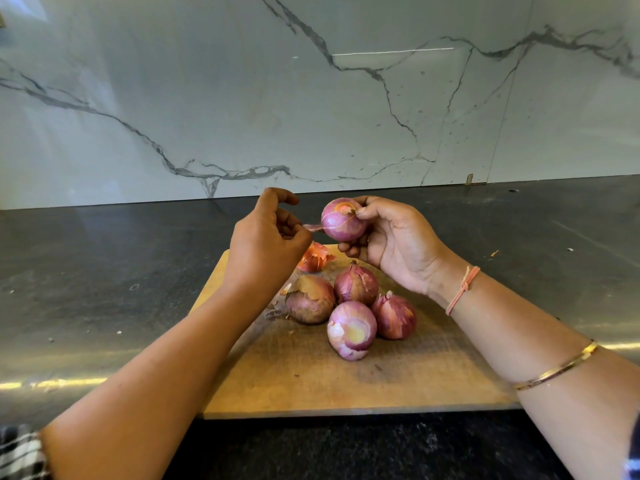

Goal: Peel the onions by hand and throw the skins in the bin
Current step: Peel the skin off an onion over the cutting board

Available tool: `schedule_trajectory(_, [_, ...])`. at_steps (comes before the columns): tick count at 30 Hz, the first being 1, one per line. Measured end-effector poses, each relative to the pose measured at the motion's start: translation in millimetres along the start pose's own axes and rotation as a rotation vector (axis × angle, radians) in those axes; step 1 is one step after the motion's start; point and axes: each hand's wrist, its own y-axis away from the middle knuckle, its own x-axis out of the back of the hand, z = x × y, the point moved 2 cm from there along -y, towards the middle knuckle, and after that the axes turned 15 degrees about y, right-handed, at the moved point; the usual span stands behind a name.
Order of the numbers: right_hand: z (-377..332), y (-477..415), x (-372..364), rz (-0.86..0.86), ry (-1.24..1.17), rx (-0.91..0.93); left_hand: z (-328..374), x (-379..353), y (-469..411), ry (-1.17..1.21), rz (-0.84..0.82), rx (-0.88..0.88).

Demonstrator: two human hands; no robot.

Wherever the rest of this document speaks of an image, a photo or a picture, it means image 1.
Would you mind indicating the person's left hand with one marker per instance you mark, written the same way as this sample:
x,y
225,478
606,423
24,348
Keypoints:
x,y
262,245

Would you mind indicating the person's right hand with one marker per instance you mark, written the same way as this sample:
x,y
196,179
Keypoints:
x,y
405,245

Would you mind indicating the pile of onion peels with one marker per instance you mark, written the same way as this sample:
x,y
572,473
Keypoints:
x,y
314,258

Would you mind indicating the small red onion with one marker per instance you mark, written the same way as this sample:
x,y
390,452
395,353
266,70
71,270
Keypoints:
x,y
342,221

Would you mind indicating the brownish red onion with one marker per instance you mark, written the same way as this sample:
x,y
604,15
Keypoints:
x,y
310,299

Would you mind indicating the red onion with pale patch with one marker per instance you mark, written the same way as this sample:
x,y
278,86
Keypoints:
x,y
352,330

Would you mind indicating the person's left forearm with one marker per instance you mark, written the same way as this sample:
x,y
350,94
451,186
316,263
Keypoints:
x,y
150,405

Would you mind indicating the person's right forearm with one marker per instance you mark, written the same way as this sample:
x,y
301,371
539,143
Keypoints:
x,y
540,365

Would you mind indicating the wooden cutting board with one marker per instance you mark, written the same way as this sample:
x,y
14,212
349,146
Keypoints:
x,y
290,380

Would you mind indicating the gold bangle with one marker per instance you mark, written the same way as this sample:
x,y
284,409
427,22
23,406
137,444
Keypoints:
x,y
560,368

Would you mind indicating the black white plaid sleeve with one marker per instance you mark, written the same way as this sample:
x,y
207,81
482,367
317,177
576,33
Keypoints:
x,y
20,457

